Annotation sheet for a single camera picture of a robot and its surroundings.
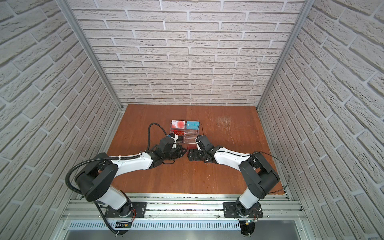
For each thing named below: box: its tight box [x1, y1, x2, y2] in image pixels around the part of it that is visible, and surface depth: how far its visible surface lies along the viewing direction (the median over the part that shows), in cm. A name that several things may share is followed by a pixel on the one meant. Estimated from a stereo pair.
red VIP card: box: [171, 130, 185, 136], surface depth 99 cm
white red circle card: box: [171, 120, 185, 129], surface depth 99 cm
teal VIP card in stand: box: [186, 121, 200, 130], surface depth 99 cm
